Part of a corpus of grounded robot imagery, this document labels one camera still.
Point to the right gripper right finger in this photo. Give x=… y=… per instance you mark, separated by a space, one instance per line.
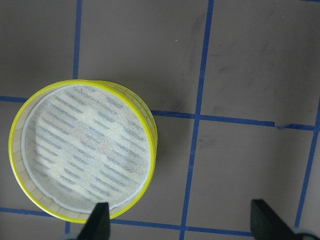
x=265 y=224

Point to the yellow steamer layer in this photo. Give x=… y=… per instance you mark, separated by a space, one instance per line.
x=76 y=143
x=140 y=109

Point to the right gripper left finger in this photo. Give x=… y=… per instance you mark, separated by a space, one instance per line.
x=98 y=226

